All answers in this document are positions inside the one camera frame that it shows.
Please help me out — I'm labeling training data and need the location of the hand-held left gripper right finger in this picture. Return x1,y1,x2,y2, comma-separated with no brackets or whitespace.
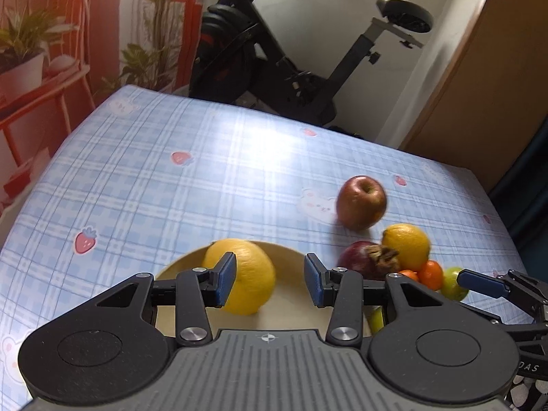
303,253,452,346

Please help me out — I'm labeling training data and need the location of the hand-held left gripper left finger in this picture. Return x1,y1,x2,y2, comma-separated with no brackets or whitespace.
96,252,238,347

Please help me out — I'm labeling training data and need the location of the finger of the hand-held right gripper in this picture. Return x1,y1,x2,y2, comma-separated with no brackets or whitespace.
457,268,548,325

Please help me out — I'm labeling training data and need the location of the small green citrus fruit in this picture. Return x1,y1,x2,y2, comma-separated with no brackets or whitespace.
441,267,470,301

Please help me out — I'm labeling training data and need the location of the large yellow orange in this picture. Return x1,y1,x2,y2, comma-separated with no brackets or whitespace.
202,238,277,315

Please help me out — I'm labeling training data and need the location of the beige round plate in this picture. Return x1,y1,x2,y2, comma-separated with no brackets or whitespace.
154,240,378,340

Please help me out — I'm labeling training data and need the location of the yellow-green fruit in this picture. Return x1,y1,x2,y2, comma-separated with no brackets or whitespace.
369,306,387,335

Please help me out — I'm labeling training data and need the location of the yellow lemon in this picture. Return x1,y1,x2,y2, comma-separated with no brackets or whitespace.
382,224,430,272

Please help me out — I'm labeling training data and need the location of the red apple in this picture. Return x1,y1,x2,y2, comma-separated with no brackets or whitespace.
336,175,387,231

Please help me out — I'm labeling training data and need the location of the blue plaid tablecloth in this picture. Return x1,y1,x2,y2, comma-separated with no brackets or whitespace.
0,85,536,411

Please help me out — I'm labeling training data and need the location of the brown wooden cabinet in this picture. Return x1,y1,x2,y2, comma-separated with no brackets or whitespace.
398,0,548,193

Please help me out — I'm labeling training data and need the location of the black exercise bike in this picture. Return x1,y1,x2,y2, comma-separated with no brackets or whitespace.
188,0,434,138

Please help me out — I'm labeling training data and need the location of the red plant wall poster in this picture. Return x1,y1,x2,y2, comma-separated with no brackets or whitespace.
0,0,215,219

